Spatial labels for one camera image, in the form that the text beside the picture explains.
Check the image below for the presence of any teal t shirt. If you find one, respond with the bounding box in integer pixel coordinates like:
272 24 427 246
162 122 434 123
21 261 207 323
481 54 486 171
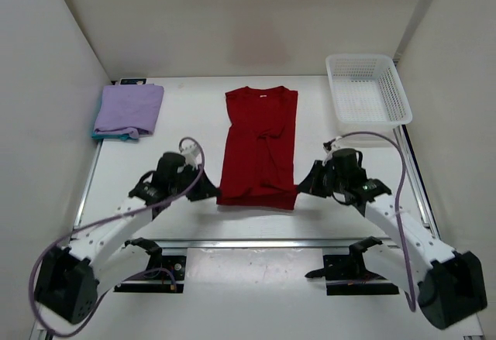
91 132 130 141

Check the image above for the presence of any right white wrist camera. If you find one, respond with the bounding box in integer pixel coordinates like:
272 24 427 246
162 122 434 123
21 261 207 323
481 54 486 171
322 136 342 156

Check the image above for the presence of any red t shirt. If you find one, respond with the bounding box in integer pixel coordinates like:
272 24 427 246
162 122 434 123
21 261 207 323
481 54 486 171
217 86 298 211

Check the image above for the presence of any lilac t shirt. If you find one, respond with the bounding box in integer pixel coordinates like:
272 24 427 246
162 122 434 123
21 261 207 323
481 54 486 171
93 84 164 140

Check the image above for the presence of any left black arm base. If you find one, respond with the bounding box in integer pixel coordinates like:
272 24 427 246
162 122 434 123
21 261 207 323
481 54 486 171
114 238 187 294

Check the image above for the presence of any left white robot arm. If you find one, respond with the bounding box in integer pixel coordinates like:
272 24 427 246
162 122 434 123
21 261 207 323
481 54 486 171
29 145 220 325

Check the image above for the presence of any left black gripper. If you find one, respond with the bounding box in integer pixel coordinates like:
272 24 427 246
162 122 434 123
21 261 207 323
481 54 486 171
170 163 222 201

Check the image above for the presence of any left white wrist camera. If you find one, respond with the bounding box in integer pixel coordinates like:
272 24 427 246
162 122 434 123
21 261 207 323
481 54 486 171
179 143 200 168

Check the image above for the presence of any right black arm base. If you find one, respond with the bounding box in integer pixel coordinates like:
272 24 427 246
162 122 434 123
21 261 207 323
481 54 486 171
305 236 399 296

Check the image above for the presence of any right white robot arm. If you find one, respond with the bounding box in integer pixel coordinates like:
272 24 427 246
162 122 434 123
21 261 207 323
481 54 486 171
298 148 487 329

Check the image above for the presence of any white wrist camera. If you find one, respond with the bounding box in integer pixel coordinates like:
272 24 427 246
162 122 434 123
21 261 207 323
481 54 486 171
322 136 342 156
179 143 200 168

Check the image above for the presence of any white plastic basket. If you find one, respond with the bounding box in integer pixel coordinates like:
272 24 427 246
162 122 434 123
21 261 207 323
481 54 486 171
325 53 413 134

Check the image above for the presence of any dark label sticker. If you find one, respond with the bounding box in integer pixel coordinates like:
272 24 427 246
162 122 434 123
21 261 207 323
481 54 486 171
119 78 146 85

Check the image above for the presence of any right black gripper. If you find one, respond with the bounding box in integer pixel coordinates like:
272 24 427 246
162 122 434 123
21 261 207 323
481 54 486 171
296 161 347 199

